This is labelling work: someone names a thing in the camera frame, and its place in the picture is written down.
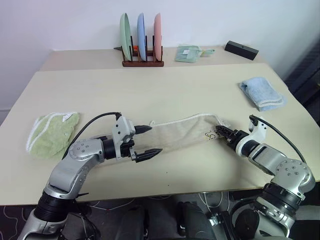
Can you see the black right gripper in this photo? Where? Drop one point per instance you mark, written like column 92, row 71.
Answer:
column 236, row 138

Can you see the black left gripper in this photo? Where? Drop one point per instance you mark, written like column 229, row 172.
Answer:
column 126, row 150

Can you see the long beige towel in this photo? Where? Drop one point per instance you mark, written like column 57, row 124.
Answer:
column 180, row 135

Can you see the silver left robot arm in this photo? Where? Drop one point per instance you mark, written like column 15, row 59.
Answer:
column 75, row 165

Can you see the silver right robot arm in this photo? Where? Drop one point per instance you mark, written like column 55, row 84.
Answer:
column 280, row 165

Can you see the light blue folded towel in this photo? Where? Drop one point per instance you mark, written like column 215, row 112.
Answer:
column 262, row 92

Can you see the green terry towel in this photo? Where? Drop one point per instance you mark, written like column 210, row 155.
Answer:
column 50, row 136

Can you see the brown wooden plate rack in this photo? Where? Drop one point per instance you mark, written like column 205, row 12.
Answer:
column 142, row 63

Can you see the small mint cloth loop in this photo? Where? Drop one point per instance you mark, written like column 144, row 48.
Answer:
column 208, row 51

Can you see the long black box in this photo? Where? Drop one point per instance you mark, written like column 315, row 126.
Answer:
column 241, row 49

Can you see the folded mint cloth with tag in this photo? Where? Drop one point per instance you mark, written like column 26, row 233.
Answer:
column 186, row 53

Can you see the round black disc object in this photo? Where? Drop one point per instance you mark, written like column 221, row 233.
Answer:
column 246, row 221

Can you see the dark rounded shape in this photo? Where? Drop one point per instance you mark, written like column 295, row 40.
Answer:
column 195, row 220

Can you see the small orange object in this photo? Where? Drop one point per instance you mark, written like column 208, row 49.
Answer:
column 135, row 47

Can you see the small flat black object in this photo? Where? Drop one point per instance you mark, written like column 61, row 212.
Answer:
column 117, row 48

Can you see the dark ribbed radiator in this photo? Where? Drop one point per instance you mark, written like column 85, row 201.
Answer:
column 307, row 75

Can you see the blue plate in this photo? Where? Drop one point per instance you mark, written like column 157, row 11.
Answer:
column 141, row 35

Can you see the pink plate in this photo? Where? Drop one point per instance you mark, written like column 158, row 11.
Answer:
column 157, row 35

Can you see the green plate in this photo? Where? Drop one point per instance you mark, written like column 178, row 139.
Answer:
column 125, row 35

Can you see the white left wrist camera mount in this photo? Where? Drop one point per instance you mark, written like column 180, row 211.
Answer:
column 123, row 128

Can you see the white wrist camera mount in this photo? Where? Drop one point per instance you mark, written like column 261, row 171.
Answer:
column 258, row 131
column 123, row 128

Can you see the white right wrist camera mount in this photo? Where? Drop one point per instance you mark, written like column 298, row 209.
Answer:
column 258, row 131

